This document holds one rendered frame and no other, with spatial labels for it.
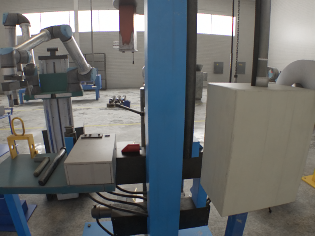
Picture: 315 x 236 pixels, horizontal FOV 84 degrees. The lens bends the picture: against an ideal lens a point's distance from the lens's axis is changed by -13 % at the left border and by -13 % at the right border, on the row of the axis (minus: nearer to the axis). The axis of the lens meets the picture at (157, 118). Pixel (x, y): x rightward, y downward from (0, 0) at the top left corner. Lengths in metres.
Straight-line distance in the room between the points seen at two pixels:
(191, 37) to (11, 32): 1.80
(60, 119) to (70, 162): 1.69
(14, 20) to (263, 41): 2.17
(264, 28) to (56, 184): 1.11
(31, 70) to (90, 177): 1.38
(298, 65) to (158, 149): 0.70
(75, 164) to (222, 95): 0.74
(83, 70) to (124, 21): 0.91
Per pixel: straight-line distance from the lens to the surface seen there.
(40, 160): 1.41
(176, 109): 0.96
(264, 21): 0.68
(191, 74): 1.11
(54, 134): 2.71
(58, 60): 2.59
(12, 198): 1.51
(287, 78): 0.85
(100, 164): 1.00
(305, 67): 0.79
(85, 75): 2.23
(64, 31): 1.88
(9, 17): 2.37
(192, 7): 1.15
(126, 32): 1.46
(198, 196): 1.54
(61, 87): 2.52
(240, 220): 0.87
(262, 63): 0.67
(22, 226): 1.64
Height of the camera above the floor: 1.63
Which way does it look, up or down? 15 degrees down
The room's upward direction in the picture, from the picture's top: straight up
